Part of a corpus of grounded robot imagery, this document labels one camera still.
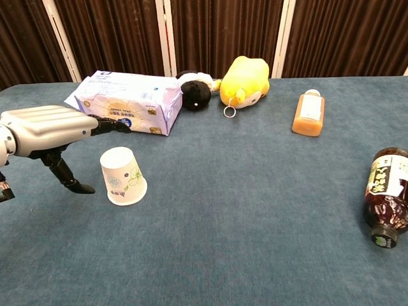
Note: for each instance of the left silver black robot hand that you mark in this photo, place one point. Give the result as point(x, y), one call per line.
point(48, 127)

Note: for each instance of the white paper cup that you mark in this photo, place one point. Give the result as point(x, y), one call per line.
point(123, 177)

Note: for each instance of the purple white tissue pack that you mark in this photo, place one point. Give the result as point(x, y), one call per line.
point(127, 99)

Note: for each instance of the blue felt table mat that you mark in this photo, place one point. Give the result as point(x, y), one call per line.
point(223, 207)

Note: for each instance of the yellow plush toy with keyring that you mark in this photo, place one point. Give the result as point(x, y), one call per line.
point(245, 81)

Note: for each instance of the orange juice bottle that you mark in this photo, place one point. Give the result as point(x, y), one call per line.
point(308, 111)

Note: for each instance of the white partition post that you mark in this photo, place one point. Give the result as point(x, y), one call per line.
point(165, 38)
point(280, 38)
point(62, 41)

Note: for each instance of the black white plush toy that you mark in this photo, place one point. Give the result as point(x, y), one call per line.
point(195, 92)

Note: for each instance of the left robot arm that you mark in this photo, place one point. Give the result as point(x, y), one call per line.
point(4, 143)

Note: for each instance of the dark brown curtain panel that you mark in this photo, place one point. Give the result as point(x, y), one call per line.
point(111, 35)
point(226, 32)
point(347, 36)
point(25, 41)

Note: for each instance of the dark tea bottle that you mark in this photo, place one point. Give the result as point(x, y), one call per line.
point(387, 197)

